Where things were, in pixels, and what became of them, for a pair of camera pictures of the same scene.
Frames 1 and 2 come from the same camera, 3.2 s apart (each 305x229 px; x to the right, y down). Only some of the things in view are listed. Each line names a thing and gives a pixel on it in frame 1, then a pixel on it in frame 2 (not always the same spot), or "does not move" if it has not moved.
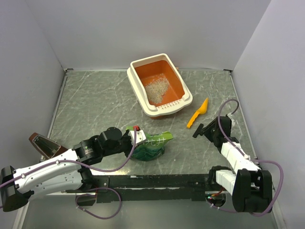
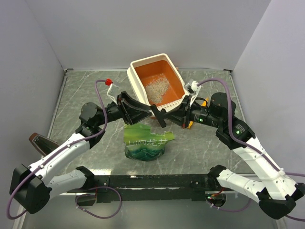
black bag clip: [200, 130] → [159, 115]
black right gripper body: [210, 131] → [193, 113]
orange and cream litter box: [158, 88] does not move
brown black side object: [48, 148] does not move
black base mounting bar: [120, 188] does not move
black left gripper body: [125, 144] → [115, 112]
